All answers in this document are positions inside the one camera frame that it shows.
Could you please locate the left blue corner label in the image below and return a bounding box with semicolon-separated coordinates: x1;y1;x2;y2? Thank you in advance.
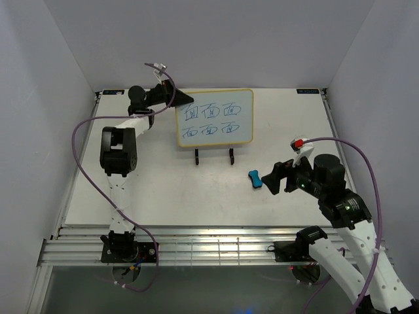
102;90;125;96

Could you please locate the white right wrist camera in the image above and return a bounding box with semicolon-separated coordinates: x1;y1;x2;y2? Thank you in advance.
290;137;314;167

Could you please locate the black wire whiteboard stand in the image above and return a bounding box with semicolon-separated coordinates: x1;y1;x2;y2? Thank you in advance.
194;147;235;166

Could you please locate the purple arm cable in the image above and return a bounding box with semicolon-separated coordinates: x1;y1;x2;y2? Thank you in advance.
299;136;384;314
71;61;177;292

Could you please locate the blue whiteboard eraser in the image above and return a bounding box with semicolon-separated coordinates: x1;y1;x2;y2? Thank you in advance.
248;169;263;189

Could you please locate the yellow framed small whiteboard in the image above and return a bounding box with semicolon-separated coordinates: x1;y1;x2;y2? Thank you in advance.
175;89;255;148

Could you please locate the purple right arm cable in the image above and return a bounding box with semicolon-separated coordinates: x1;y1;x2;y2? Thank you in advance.
299;136;384;314

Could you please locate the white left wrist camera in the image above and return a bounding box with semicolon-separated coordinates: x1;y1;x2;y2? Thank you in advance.
153;63;167;84

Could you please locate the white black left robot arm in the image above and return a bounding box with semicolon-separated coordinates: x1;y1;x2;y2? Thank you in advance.
100;80;194;263

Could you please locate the right blue corner label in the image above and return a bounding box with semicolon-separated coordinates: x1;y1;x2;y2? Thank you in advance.
296;88;319;94

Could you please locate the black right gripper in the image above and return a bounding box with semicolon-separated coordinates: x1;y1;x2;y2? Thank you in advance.
261;150;325;198

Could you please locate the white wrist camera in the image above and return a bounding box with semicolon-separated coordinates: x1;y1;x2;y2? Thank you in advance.
290;137;314;167
153;63;167;84

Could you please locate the blue corner label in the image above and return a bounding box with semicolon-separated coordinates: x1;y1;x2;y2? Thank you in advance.
296;88;319;94
102;90;125;96

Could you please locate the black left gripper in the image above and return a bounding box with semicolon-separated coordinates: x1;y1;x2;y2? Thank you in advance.
146;80;195;108

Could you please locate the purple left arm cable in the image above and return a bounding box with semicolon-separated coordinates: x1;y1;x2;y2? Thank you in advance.
71;61;177;292

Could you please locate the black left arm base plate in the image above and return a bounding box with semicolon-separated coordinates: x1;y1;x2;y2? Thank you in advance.
100;241;157;264

